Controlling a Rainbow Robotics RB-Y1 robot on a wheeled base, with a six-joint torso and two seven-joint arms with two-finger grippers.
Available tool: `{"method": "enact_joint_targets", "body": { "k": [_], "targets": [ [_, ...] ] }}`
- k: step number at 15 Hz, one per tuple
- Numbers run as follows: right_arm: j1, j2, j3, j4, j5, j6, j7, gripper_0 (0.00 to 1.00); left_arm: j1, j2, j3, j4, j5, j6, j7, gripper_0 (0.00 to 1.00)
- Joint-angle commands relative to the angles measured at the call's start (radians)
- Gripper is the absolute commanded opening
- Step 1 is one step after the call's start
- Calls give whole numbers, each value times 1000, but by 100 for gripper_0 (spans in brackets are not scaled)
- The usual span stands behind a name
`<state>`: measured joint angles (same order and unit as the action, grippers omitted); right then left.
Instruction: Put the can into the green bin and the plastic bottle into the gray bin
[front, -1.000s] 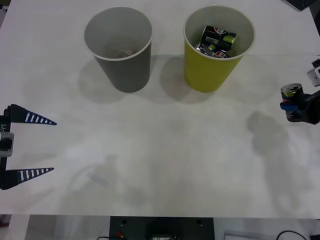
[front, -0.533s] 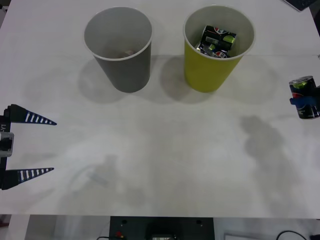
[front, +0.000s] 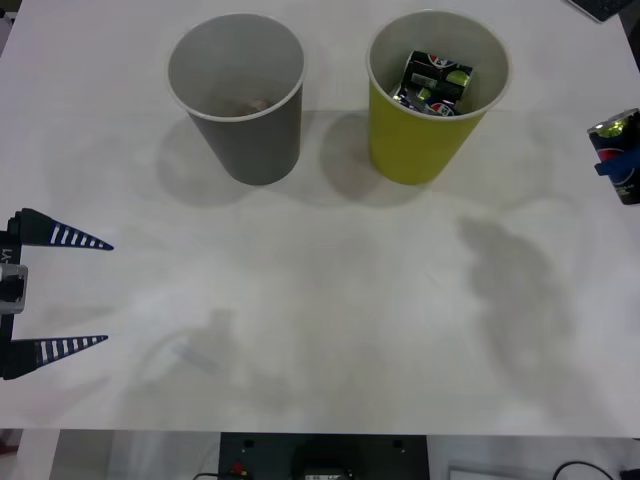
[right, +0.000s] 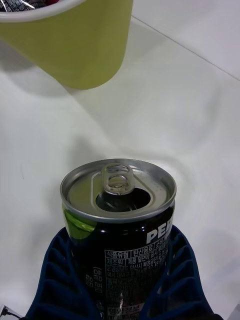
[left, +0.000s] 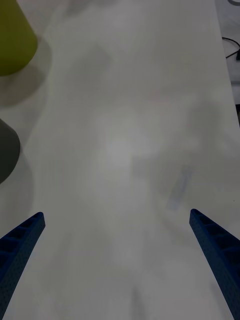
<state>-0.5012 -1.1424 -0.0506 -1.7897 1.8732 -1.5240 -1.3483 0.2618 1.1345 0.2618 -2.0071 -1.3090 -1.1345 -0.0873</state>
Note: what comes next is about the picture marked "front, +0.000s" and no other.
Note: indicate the black robot torso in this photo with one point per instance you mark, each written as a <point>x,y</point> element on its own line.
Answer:
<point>325,457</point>

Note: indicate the yellow-green plastic waste bin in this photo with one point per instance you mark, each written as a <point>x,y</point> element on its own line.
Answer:
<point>415,147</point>

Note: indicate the grey plastic waste bin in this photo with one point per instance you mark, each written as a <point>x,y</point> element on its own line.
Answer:
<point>260,145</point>

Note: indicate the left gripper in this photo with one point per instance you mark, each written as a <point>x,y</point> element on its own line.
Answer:
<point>9,247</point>

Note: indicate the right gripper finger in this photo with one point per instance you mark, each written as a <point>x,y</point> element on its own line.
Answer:
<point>620,161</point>

